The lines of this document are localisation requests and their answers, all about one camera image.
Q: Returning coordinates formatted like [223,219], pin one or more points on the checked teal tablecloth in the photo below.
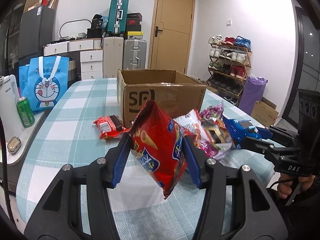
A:
[68,136]

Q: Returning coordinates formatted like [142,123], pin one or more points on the wooden door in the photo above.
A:
[171,34]

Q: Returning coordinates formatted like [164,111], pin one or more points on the silver suitcase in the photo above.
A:
[134,55]

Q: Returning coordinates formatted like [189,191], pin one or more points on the blue Doraemon tote bag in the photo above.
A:
[44,81]

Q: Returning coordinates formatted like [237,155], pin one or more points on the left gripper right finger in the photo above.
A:
[254,215]

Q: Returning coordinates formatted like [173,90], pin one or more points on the small earbuds case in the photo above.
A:
[14,145]

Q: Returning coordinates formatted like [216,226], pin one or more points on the white red snack bag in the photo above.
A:
[192,122]

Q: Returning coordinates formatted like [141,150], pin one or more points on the sandwich biscuit pack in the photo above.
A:
[217,133]

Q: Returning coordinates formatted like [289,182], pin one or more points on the teal suitcase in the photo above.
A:
[117,17]

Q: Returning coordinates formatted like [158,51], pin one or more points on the white drawer cabinet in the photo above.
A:
[87,54]

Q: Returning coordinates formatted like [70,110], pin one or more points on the purple candy bag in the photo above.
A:
[213,114]

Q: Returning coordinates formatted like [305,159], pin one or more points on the dark grey refrigerator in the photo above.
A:
[36,31]

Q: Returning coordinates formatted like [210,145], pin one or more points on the small cardboard box floor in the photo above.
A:
[264,112]

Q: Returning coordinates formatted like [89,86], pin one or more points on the cardboard SF box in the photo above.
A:
[174,92]

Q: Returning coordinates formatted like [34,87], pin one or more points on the right hand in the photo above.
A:
[284,189]

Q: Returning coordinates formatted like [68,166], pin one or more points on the white electric kettle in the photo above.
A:
[10,117]

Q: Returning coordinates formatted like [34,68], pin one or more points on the wooden shoe rack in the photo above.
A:
[229,66]

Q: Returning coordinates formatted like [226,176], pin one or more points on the stacked shoe boxes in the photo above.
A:
[133,26]

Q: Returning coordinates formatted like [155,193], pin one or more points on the green soda can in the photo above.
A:
[25,112]

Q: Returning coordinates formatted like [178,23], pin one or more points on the beige suitcase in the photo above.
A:
[112,56]

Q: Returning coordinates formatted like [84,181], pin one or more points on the red black snack pack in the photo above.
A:
[110,127]

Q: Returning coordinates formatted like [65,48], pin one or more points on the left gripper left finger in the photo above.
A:
[58,213]

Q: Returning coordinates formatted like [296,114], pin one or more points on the red cone snack bag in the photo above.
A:
[157,144]

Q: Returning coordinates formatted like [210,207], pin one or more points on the blue cookie bag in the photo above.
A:
[239,129]

